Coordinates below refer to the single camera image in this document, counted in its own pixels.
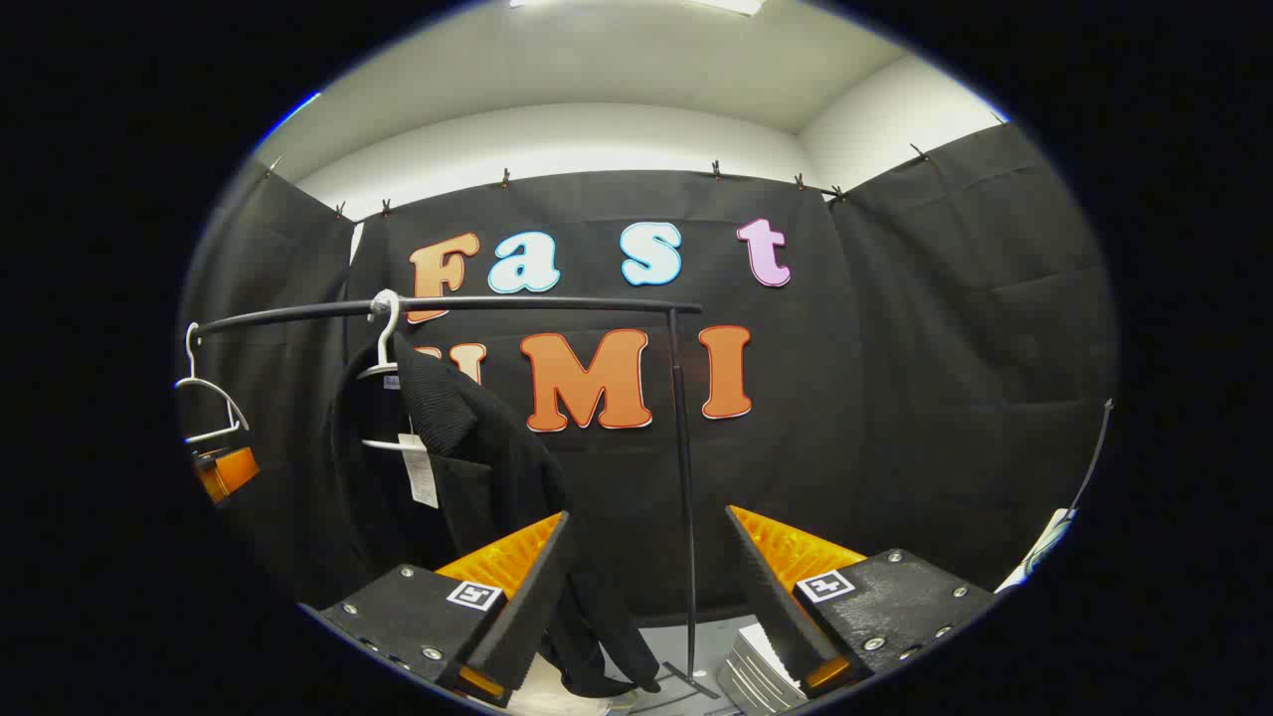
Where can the white plastic clothes hanger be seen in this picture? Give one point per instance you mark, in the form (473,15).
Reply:
(384,338)

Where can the grey slatted cabinet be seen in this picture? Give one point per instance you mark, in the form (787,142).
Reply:
(756,671)

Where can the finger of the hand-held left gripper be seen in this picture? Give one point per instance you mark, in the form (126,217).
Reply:
(231,469)

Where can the ceiling light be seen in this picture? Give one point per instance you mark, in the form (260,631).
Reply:
(736,5)

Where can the empty white clothes hanger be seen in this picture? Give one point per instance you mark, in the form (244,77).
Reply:
(214,386)

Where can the black metal clothes rack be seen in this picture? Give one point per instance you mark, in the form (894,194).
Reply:
(557,303)

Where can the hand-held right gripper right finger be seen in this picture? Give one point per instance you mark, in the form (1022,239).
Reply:
(771,597)

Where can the black knit cardigan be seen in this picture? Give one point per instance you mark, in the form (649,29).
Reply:
(497,477)

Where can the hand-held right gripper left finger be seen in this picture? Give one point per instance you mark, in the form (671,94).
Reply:
(532,597)

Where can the black backdrop cloth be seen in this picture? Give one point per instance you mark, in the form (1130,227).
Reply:
(895,348)

